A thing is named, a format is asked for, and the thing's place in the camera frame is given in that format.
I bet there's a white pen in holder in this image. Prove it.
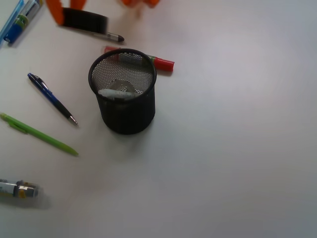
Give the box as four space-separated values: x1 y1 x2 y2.
98 89 141 100

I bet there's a black mesh pen holder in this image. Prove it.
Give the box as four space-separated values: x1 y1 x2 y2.
88 49 157 135

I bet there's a silver pen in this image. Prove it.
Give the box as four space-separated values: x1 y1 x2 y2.
92 32 125 43

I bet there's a red capped marker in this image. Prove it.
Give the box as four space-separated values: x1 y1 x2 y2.
104 46 174 72

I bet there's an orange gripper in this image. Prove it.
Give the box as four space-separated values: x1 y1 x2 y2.
70 0 160 10

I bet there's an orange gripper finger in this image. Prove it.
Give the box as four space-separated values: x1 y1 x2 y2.
46 0 64 25

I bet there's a light blue marker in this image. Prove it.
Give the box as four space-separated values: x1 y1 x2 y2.
0 0 24 43

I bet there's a blue black ballpoint pen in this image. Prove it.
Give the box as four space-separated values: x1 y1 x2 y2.
27 73 79 127

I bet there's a small dark tape roll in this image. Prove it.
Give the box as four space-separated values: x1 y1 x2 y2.
63 7 108 35

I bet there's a green mechanical pencil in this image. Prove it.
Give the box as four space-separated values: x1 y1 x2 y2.
0 113 79 156

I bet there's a clear tape roll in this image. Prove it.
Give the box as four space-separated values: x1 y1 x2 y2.
106 80 136 93

